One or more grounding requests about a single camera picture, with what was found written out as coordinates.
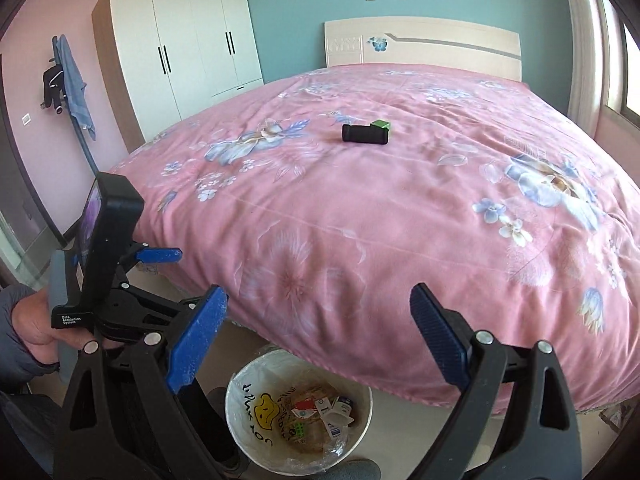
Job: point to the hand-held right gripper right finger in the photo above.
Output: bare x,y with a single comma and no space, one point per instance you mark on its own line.
440,340

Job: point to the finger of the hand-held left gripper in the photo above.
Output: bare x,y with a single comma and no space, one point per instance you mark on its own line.
160,255
150,307

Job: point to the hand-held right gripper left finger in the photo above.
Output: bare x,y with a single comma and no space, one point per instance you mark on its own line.
197,345

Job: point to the white round trash bin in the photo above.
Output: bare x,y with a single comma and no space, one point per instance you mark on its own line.
240,410

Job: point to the red and white carton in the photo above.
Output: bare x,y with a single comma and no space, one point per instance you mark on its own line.
305,407

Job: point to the green puzzle cube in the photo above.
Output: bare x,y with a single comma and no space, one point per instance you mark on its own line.
299,430

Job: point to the person's left forearm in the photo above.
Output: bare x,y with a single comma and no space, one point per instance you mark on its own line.
12,365

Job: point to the white lined trash bin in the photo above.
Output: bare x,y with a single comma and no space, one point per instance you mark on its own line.
250,395

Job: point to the person's left hand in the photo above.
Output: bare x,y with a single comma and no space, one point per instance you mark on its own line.
32,325

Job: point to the dark coat stand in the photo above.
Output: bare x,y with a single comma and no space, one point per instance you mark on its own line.
87,150

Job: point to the white and blue small box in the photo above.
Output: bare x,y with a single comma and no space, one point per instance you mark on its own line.
344,405

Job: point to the blue towel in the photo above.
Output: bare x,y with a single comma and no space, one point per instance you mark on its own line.
75,90

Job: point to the black hanging garment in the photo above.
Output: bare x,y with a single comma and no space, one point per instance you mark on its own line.
54,87

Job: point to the pink floral blanket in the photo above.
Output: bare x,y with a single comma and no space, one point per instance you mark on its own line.
375,210

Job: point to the clear plastic wrapper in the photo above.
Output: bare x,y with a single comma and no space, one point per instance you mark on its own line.
336,447

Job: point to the white floral bed sheet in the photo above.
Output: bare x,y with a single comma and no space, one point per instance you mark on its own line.
607,412

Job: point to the white wardrobe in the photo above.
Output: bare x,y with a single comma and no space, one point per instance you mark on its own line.
190,35

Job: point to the black cylindrical object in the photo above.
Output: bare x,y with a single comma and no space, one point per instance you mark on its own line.
360,135

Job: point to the cream bed headboard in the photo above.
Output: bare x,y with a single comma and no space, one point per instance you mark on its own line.
425,40

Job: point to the white curtain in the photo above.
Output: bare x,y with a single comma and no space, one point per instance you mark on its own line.
582,50

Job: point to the window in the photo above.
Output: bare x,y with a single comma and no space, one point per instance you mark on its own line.
627,60

